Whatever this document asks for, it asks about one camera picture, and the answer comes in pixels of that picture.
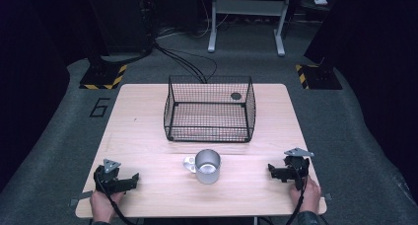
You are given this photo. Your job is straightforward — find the dark curtain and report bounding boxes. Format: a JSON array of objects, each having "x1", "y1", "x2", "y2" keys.
[
  {"x1": 304, "y1": 0, "x2": 418, "y2": 199},
  {"x1": 0, "y1": 0, "x2": 90, "y2": 193}
]

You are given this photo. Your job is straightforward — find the silver metal cup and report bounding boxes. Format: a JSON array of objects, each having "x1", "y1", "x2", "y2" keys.
[{"x1": 182, "y1": 148, "x2": 222, "y2": 186}]

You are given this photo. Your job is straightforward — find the black floor cables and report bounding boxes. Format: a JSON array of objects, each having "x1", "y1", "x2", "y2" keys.
[{"x1": 153, "y1": 24, "x2": 219, "y2": 85}]

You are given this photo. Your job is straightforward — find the white metal stand frame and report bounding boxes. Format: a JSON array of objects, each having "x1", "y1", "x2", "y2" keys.
[{"x1": 207, "y1": 0, "x2": 294, "y2": 57}]

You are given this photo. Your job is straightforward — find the person's right hand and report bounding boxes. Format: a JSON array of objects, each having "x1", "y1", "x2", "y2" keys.
[{"x1": 289, "y1": 175, "x2": 322, "y2": 216}]

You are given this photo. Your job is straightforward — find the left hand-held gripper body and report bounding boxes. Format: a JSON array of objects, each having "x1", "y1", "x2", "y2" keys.
[{"x1": 93, "y1": 158, "x2": 123, "y2": 195}]

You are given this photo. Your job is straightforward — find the black stand with striped base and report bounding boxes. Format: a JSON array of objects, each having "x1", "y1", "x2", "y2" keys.
[
  {"x1": 294, "y1": 62, "x2": 343, "y2": 91},
  {"x1": 78, "y1": 0, "x2": 128, "y2": 91}
]

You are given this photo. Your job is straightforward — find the hand-held gripper black cable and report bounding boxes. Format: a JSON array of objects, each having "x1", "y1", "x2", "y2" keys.
[
  {"x1": 285, "y1": 172, "x2": 310, "y2": 225},
  {"x1": 95, "y1": 174, "x2": 138, "y2": 225}
]

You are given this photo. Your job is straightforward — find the right hand-held gripper black cable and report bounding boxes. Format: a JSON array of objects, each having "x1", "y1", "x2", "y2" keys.
[{"x1": 285, "y1": 172, "x2": 310, "y2": 225}]

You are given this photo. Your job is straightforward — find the black cabinet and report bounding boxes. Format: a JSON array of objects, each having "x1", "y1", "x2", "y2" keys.
[{"x1": 98, "y1": 0, "x2": 156, "y2": 56}]

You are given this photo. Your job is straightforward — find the black wire basket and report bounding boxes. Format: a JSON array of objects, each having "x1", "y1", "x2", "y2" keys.
[{"x1": 163, "y1": 74, "x2": 257, "y2": 143}]

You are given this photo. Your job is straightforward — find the person's left hand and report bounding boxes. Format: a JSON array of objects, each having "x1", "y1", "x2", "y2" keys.
[{"x1": 90, "y1": 188, "x2": 126, "y2": 224}]

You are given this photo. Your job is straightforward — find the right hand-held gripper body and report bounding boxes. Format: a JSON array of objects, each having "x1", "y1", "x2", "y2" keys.
[{"x1": 283, "y1": 147, "x2": 315, "y2": 191}]

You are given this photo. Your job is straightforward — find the left hand-held gripper black cable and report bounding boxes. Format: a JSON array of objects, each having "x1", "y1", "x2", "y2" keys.
[{"x1": 95, "y1": 174, "x2": 138, "y2": 225}]

